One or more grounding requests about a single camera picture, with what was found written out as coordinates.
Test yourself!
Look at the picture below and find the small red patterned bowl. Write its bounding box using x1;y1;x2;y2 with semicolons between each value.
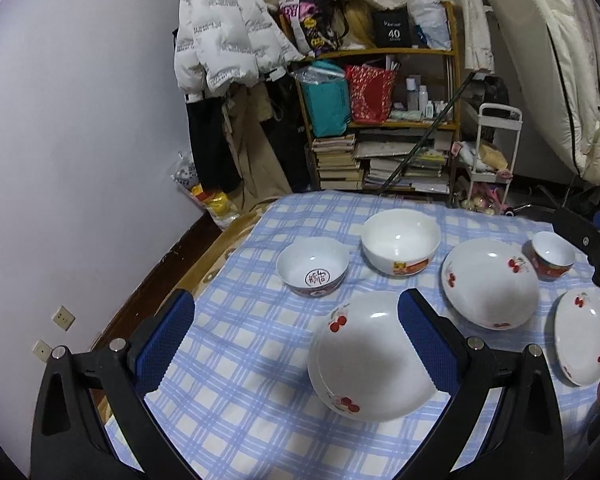
531;231;576;281

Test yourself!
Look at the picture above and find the white cherry plate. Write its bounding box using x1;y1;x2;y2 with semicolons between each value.
554;288;600;387
441;238;540;330
308;292;437;422

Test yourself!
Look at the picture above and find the large white bowl orange band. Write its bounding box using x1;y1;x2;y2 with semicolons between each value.
361;209;442;278

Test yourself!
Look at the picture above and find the white bowl red emblem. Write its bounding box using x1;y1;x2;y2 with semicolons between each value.
276;237;350;298

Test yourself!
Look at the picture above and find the white rolling cart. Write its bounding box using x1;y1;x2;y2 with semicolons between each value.
458;103;524;214

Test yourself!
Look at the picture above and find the blue plaid tablecloth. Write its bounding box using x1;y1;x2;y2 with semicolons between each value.
104;190;600;480

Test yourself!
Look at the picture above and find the cream office chair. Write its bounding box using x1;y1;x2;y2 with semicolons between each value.
488;0;600;186

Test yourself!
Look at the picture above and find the green long pole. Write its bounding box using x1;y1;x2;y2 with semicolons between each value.
378;71;477;196

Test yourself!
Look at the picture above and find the stack of books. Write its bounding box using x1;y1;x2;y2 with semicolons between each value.
311;133;364;191

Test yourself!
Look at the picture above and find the red patterned gift bag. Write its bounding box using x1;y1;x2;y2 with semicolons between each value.
346;65;396;125

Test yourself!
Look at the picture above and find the wooden bookshelf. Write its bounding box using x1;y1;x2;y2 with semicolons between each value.
279;0;460;195

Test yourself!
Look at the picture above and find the black box number 40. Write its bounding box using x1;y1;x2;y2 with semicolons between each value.
372;6;412;48

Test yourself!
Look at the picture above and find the teal shopping bag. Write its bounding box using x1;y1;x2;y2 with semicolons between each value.
297;61;351;139

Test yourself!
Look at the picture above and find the white puffer jacket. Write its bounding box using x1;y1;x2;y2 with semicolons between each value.
174;0;302;103

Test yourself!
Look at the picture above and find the white wall socket lower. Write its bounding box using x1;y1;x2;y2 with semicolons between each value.
32;339;53;363

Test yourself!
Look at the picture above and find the white wall socket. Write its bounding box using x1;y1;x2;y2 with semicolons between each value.
52;306;76;332
32;339;53;363

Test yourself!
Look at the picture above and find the white wall socket upper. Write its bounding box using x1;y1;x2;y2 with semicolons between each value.
52;306;76;332

